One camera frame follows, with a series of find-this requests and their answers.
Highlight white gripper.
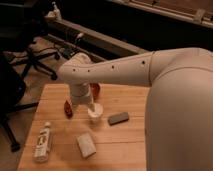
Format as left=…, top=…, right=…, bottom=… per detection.
left=64, top=83, right=100, bottom=118

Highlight clear plastic bottle white label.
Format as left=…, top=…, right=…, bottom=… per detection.
left=34, top=122, right=52, bottom=163

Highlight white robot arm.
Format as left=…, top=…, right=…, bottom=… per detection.
left=58, top=48, right=213, bottom=171

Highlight white spray bottle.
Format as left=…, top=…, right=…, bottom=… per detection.
left=52, top=1, right=62, bottom=20

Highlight small white cup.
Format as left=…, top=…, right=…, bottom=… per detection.
left=88, top=103, right=103, bottom=123

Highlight grey rectangular block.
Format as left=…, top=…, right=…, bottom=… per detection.
left=108, top=112, right=129, bottom=126

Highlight dark chair at left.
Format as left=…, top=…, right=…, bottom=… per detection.
left=0, top=53, right=38, bottom=152

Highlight black office chair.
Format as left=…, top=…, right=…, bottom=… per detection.
left=0, top=0, right=60, bottom=80

